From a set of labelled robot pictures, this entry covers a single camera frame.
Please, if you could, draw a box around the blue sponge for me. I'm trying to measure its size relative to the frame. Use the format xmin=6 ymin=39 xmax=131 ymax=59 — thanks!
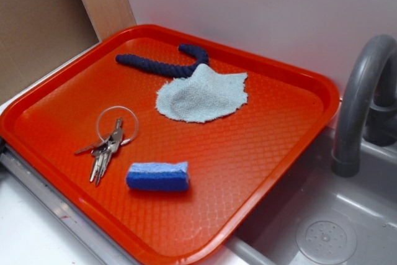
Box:
xmin=126 ymin=161 xmax=190 ymax=192

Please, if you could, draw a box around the light blue cloth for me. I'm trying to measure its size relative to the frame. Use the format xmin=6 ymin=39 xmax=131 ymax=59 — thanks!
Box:
xmin=156 ymin=63 xmax=248 ymax=124

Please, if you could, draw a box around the orange plastic tray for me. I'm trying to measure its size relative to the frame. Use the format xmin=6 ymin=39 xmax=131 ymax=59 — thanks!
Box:
xmin=1 ymin=25 xmax=339 ymax=264

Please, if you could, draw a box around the silver key bunch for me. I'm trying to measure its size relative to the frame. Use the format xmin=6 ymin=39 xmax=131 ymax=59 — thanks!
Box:
xmin=74 ymin=106 xmax=139 ymax=187

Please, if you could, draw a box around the grey toy sink basin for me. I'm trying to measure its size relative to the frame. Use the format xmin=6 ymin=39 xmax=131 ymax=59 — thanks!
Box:
xmin=226 ymin=129 xmax=396 ymax=264

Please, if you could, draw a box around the metal counter edge strip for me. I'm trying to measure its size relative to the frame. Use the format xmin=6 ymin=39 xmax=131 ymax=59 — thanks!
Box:
xmin=1 ymin=146 xmax=137 ymax=264

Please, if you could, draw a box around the grey plastic faucet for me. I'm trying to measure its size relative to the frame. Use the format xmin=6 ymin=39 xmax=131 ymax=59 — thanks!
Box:
xmin=332 ymin=35 xmax=396 ymax=177

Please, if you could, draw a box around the brown cardboard panel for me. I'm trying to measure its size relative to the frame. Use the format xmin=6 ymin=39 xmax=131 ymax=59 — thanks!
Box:
xmin=1 ymin=0 xmax=135 ymax=102

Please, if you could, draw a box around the dark blue rope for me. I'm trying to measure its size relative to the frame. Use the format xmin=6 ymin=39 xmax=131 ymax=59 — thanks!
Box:
xmin=115 ymin=43 xmax=210 ymax=79

